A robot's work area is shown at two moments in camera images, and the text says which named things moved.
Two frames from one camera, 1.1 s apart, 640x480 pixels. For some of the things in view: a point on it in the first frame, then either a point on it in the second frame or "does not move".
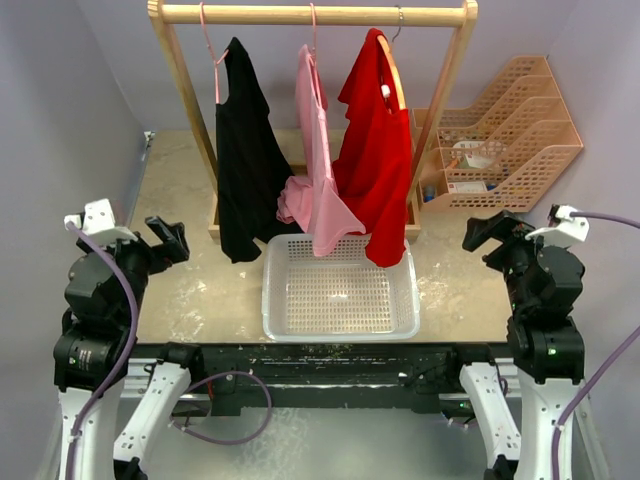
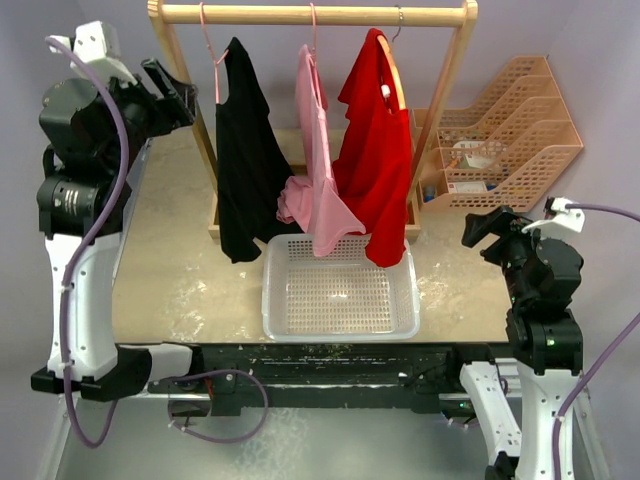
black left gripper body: x=142 y=258 -> x=146 y=116
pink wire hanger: x=216 y=69 does not move
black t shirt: x=250 y=166 does not move
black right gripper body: x=515 y=252 does not move
